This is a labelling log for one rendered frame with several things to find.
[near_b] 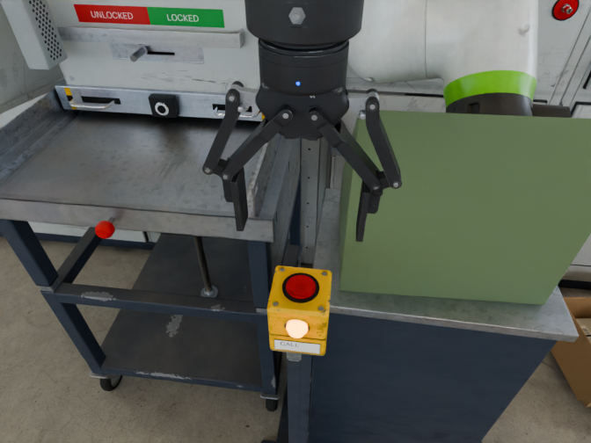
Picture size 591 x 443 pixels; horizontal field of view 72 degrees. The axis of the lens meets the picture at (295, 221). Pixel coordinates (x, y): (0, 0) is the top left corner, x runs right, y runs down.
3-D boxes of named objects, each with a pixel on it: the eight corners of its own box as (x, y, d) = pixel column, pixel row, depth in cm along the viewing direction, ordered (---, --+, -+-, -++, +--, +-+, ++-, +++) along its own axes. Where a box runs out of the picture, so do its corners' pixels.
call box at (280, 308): (324, 358, 58) (328, 315, 51) (269, 352, 59) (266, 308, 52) (328, 311, 64) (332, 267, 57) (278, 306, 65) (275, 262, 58)
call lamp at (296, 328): (309, 344, 54) (309, 329, 51) (282, 341, 54) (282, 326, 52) (310, 335, 55) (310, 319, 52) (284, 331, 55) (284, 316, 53)
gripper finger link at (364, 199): (362, 175, 43) (369, 176, 43) (355, 224, 48) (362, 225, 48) (362, 192, 41) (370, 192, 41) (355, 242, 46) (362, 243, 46)
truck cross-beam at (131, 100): (279, 122, 96) (278, 98, 92) (63, 109, 101) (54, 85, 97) (281, 112, 100) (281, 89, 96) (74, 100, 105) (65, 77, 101)
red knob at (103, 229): (112, 241, 75) (106, 228, 73) (96, 240, 76) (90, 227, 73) (123, 225, 79) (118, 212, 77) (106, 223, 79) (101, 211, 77)
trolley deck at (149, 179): (274, 243, 77) (273, 219, 73) (-30, 216, 82) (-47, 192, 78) (309, 90, 127) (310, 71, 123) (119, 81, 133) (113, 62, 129)
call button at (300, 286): (314, 306, 54) (314, 298, 53) (283, 302, 54) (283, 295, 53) (317, 282, 57) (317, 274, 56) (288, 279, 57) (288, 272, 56)
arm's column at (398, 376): (440, 376, 141) (515, 214, 92) (452, 480, 117) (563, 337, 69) (318, 359, 145) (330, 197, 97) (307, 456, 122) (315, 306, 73)
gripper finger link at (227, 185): (230, 164, 42) (202, 162, 42) (235, 203, 45) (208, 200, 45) (234, 156, 43) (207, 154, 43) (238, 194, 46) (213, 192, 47)
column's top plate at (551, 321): (521, 212, 93) (524, 205, 91) (574, 343, 68) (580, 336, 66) (324, 194, 98) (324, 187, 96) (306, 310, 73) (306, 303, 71)
